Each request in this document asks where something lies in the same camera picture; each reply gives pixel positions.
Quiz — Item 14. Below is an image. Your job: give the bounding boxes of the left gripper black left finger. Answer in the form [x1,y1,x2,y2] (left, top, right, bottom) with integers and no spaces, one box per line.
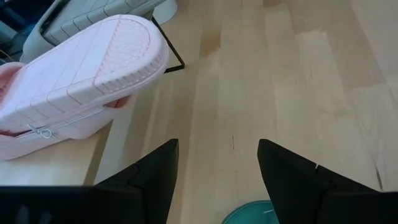
[93,138,180,224]

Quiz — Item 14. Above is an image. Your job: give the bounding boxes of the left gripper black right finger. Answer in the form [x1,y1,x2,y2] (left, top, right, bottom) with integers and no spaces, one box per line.
[256,138,398,224]

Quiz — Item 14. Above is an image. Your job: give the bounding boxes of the pink rubber slipper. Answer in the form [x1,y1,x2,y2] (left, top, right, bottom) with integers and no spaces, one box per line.
[0,14,170,161]

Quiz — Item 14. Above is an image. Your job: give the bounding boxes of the green rubber slipper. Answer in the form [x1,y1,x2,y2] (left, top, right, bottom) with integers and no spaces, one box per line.
[221,200,280,224]

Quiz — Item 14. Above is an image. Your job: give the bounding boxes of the grey blue office chair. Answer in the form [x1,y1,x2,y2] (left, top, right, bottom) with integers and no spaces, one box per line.
[0,0,62,65]

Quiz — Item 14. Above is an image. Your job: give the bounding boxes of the wooden shelf with black frame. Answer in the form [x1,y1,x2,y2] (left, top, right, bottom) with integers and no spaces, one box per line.
[0,17,186,187]

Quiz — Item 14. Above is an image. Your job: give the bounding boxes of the white string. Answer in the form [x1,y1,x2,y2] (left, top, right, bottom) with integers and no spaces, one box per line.
[26,108,104,140]

